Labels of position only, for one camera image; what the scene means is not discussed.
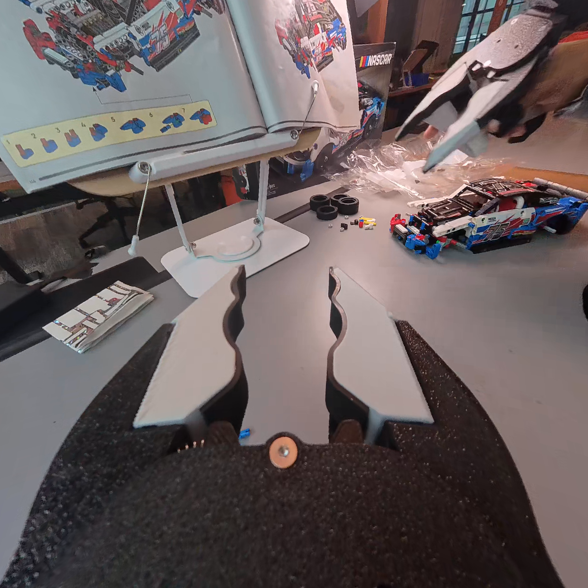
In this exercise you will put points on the black office chair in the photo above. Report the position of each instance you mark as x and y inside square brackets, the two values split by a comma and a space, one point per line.
[108, 216]

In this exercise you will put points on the folded sticker leaflet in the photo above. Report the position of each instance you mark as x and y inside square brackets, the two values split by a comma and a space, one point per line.
[101, 317]

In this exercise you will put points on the partly built toy car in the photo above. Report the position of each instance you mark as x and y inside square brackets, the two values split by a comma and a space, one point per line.
[482, 225]

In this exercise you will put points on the white book stand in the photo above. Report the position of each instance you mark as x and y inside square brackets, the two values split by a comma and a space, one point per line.
[239, 248]

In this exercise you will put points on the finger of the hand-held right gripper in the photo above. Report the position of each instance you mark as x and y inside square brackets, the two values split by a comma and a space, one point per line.
[441, 99]
[459, 135]

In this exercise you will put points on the open instruction booklet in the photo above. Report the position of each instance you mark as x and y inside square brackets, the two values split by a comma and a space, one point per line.
[138, 115]

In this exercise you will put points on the clear plastic bags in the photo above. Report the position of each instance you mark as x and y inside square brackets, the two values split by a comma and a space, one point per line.
[381, 165]

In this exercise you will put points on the black toy tire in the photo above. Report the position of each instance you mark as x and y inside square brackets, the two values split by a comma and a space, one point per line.
[320, 201]
[349, 205]
[341, 198]
[327, 212]

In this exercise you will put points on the pile of small colourful bricks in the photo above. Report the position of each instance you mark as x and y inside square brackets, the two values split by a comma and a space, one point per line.
[365, 222]

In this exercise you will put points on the grey desk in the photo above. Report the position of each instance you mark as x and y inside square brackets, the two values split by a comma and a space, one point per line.
[482, 321]

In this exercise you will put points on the toy car box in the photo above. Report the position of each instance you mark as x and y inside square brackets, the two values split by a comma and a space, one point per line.
[374, 78]

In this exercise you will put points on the person's right hand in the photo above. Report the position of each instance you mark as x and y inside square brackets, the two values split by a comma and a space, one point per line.
[565, 78]

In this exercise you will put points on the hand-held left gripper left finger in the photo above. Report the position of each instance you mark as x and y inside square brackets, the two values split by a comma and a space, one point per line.
[193, 363]

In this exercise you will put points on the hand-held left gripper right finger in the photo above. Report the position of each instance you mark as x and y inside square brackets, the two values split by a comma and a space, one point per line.
[381, 367]

